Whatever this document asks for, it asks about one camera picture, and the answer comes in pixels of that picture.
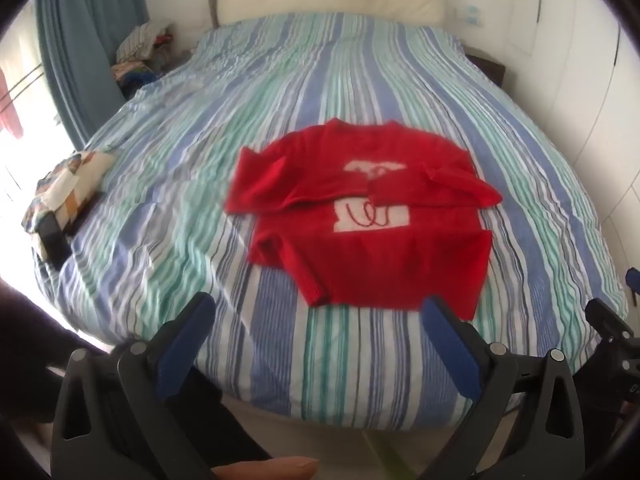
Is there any red knitted sweater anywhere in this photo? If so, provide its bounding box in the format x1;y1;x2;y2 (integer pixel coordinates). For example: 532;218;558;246
223;118;504;322

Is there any person's dark trouser leg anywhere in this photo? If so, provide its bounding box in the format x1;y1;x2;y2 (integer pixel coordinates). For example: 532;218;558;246
0;280;273;480

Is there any pile of mixed clothes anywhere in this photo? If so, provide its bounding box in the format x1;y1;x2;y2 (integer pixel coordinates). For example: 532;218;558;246
110;19;176;98

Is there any black flat device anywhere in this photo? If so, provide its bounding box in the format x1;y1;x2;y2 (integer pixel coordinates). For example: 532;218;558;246
37;215;73;267

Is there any dark bedside table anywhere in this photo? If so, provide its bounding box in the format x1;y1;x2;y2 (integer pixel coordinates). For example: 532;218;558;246
465;47;508;86

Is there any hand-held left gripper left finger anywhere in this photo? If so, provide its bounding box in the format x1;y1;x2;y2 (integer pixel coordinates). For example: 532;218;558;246
50;291;218;480

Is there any person's bare foot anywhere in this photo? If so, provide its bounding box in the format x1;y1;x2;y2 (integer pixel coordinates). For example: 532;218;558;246
212;455;321;480

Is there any red hanging cloth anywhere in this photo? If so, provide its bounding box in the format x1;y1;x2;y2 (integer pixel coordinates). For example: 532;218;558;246
0;67;25;138

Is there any cream pillow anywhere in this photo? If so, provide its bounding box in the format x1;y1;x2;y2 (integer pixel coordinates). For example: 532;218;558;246
207;0;447;28

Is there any striped bed cover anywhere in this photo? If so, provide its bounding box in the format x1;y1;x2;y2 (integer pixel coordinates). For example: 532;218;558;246
32;11;628;433

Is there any blue curtain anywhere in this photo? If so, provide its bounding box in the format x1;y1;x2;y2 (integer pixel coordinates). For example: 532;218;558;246
35;0;151;153

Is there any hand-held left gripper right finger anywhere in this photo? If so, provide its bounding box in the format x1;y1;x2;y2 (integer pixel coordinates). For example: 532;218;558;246
421;295;583;480

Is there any white wardrobe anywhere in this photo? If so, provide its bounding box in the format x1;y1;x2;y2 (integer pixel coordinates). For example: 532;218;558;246
505;0;640;281

